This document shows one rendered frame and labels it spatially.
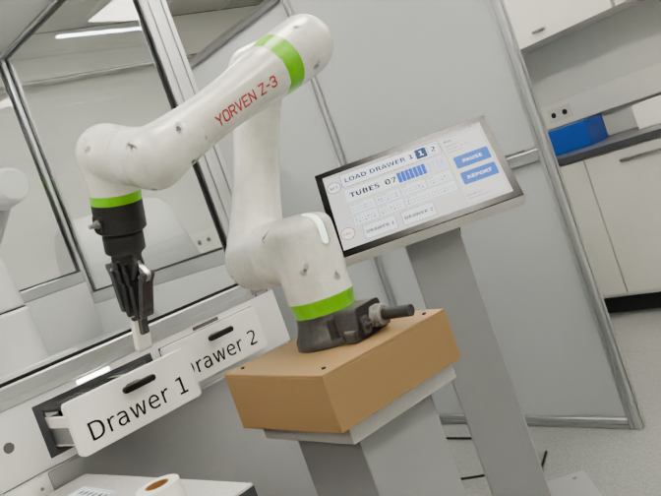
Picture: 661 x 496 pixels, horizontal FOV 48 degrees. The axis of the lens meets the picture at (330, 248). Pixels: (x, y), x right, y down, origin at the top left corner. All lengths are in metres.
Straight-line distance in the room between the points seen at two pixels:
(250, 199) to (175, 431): 0.60
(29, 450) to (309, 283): 0.68
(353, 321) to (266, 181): 0.37
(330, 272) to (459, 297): 0.82
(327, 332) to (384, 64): 1.83
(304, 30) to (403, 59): 1.53
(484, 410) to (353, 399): 1.00
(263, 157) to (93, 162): 0.38
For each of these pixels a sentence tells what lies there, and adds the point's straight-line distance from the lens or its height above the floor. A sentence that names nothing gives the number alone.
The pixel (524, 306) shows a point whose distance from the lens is 2.93.
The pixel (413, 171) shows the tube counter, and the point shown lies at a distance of 2.12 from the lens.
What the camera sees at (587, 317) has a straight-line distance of 2.80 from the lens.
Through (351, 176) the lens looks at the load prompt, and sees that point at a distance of 2.16.
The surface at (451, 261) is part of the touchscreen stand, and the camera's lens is 2.13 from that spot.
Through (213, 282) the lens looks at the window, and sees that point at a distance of 1.93.
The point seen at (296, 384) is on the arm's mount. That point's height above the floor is 0.85.
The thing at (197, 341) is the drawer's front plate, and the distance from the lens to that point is 1.84.
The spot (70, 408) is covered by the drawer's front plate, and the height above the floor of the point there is 0.92.
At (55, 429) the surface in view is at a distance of 1.66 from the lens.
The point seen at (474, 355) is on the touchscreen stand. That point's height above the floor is 0.57.
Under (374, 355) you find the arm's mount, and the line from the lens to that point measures 1.30.
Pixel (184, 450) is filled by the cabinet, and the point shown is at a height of 0.69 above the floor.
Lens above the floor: 1.13
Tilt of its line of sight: 4 degrees down
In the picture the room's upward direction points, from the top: 20 degrees counter-clockwise
